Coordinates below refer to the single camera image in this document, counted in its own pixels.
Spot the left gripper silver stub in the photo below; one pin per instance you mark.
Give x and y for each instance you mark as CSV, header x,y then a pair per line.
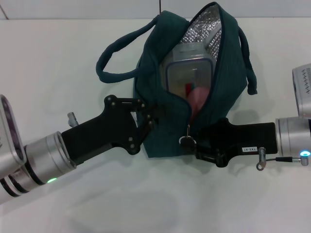
x,y
72,119

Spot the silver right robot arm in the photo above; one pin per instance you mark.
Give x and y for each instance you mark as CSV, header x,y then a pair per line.
x,y
294,136

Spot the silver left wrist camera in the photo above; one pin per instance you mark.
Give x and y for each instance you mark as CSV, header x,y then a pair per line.
x,y
9,131

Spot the clear plastic food container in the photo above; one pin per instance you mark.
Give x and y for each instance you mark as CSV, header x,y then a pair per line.
x,y
184,72

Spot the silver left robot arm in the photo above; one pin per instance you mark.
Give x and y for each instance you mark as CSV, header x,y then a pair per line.
x,y
43,160

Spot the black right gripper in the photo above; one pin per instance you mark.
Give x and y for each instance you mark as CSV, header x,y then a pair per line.
x,y
250,138

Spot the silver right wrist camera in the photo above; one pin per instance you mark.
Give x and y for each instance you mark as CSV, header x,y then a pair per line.
x,y
303,92

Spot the dark teal insulated bag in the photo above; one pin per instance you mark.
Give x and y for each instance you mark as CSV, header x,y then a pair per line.
x,y
230,72

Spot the pink toy peach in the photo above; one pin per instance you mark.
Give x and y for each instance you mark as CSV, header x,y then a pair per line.
x,y
198,102

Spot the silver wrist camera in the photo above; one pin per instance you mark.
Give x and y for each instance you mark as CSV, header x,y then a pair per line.
x,y
9,131
303,92

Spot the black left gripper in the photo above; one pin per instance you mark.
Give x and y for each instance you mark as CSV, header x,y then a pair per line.
x,y
104,131

